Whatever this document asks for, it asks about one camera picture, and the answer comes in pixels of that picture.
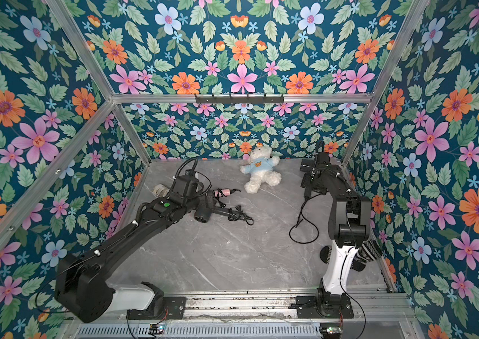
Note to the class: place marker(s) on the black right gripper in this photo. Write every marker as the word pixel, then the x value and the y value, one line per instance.
pixel 311 163

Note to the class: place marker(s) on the black boxy hair dryer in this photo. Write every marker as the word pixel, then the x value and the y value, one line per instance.
pixel 311 180

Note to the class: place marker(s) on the dark grey round hair dryer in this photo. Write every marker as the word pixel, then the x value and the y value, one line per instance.
pixel 206 208

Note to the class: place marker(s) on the pink hair dryer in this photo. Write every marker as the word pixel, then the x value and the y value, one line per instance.
pixel 218 193

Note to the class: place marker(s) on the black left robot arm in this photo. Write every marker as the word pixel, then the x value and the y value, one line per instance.
pixel 81 283

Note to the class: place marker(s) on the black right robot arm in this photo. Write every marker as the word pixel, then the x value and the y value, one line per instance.
pixel 349 218

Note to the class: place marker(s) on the white teddy bear blue shirt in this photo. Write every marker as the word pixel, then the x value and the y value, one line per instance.
pixel 260 168

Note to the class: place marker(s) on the striped black white sock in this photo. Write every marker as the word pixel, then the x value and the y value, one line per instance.
pixel 369 252

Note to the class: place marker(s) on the black hook rail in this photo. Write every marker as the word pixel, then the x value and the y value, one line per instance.
pixel 229 99

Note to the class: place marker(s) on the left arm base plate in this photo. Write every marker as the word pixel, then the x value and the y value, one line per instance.
pixel 168 308

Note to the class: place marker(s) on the aluminium front rail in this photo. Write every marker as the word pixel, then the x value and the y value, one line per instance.
pixel 275 304

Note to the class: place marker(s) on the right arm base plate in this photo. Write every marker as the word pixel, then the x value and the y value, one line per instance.
pixel 328 307

